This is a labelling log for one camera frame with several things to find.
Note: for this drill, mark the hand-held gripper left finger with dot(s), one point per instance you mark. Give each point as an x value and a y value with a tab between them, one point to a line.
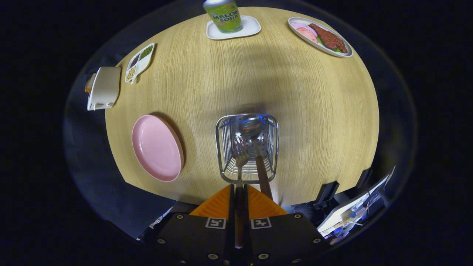
192	236

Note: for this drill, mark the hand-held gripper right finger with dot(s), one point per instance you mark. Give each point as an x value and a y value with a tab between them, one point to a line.
284	236

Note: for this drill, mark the white printed paper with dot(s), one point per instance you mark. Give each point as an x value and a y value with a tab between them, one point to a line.
159	220

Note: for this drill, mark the stack of white papers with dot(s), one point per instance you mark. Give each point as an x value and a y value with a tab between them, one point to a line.
351	210

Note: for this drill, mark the metal cutlery basket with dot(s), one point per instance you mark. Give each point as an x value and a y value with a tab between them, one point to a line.
271	147

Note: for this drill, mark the pink round plate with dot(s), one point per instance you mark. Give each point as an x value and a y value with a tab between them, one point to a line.
157	147

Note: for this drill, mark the white toaster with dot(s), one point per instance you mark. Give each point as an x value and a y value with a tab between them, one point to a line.
105	88

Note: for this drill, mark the white divided bean dish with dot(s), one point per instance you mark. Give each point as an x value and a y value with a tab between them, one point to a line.
142	62

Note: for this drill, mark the toast slice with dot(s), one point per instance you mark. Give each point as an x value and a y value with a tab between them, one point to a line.
89	83

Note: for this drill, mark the green lettuce leaf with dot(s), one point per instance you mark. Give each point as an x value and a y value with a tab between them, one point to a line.
320	41

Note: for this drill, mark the red-brown meat piece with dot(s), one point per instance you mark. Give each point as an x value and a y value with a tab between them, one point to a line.
329	38

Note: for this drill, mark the white oval food plate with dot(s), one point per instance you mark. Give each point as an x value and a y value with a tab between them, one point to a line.
295	32

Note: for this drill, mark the white square coaster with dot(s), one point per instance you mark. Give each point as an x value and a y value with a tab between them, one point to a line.
251	27

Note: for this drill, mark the pale pink ham slice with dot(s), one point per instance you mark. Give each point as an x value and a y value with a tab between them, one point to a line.
300	25

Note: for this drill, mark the silver soda bottle green label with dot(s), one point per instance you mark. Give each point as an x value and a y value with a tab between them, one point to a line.
223	16

